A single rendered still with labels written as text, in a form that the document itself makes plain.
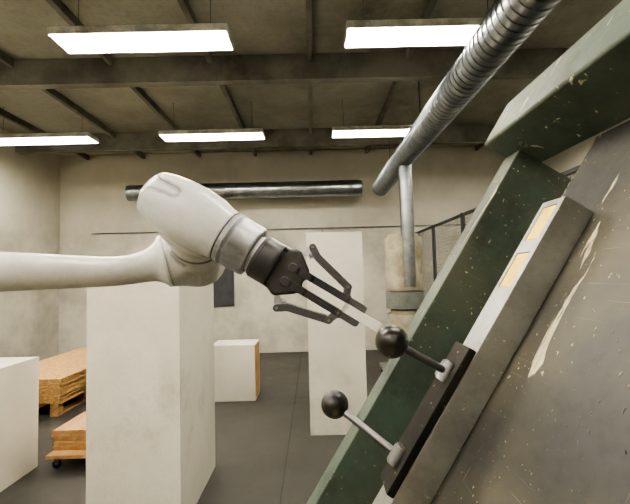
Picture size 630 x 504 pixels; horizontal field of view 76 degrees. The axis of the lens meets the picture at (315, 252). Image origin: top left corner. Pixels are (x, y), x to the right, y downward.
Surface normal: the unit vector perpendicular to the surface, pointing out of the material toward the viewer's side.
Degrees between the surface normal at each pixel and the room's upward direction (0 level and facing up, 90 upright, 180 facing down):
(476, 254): 90
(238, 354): 90
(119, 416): 90
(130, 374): 90
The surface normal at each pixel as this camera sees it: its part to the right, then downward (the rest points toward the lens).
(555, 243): -0.01, -0.06
